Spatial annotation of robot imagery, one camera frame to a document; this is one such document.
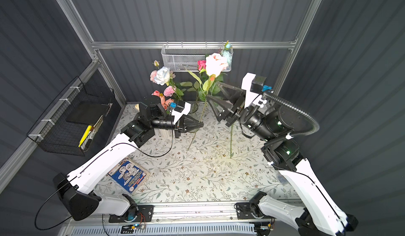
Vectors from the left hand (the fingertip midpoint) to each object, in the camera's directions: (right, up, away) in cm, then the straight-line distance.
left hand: (204, 127), depth 57 cm
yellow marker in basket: (-55, -3, +15) cm, 57 cm away
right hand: (+4, +11, -16) cm, 19 cm away
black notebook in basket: (-60, +6, +22) cm, 64 cm away
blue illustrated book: (-40, -27, +26) cm, 55 cm away
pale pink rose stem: (+16, -18, +37) cm, 44 cm away
